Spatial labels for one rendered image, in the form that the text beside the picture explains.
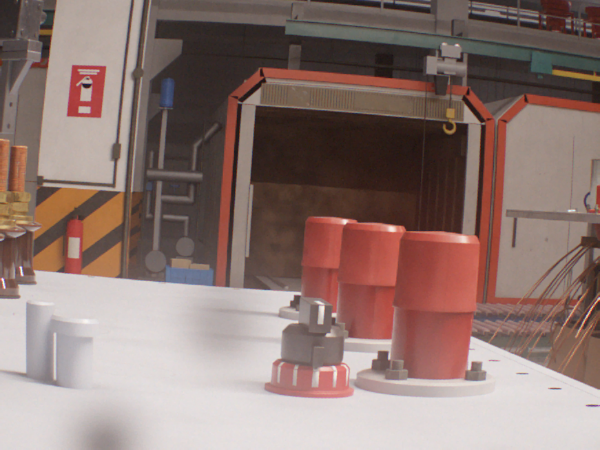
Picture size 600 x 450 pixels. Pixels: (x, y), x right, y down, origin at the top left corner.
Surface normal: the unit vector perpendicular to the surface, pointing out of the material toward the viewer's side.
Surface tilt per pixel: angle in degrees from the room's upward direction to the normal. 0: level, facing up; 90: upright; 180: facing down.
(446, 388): 90
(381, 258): 89
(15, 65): 90
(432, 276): 89
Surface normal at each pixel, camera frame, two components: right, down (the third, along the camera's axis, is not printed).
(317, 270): -0.41, -0.02
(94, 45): 0.11, 0.00
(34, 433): 0.07, -1.00
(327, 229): -0.13, -0.03
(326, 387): 0.39, 0.00
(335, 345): 0.65, 0.04
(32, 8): 0.93, 0.07
